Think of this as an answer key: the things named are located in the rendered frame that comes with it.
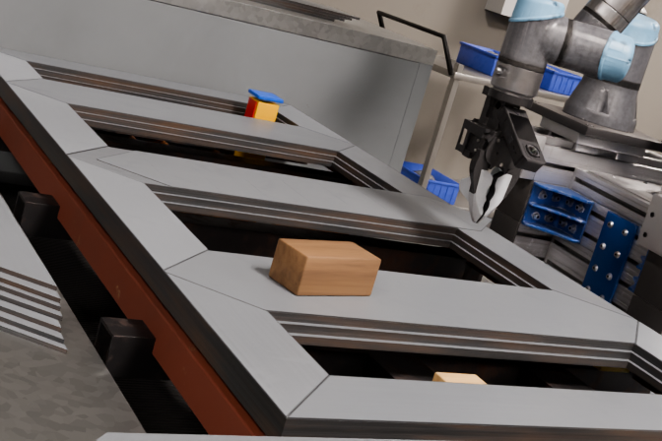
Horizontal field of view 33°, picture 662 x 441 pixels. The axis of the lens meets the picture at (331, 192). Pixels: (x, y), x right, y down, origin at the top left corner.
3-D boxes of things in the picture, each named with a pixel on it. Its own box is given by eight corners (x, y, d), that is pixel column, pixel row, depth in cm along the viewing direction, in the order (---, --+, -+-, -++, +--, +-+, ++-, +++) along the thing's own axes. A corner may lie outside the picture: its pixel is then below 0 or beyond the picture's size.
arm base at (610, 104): (603, 118, 242) (618, 74, 239) (648, 137, 229) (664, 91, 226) (548, 105, 235) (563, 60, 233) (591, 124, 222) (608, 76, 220)
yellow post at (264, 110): (235, 185, 244) (258, 101, 240) (228, 178, 248) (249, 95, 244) (256, 188, 246) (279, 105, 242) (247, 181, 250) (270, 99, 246)
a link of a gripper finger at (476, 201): (459, 213, 182) (477, 158, 180) (480, 224, 178) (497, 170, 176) (444, 210, 181) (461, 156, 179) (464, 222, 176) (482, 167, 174)
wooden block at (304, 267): (296, 296, 130) (307, 256, 129) (267, 276, 134) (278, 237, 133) (370, 296, 138) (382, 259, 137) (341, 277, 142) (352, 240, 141)
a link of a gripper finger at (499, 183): (475, 215, 184) (492, 161, 182) (495, 227, 179) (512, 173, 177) (459, 213, 182) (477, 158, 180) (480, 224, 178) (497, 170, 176)
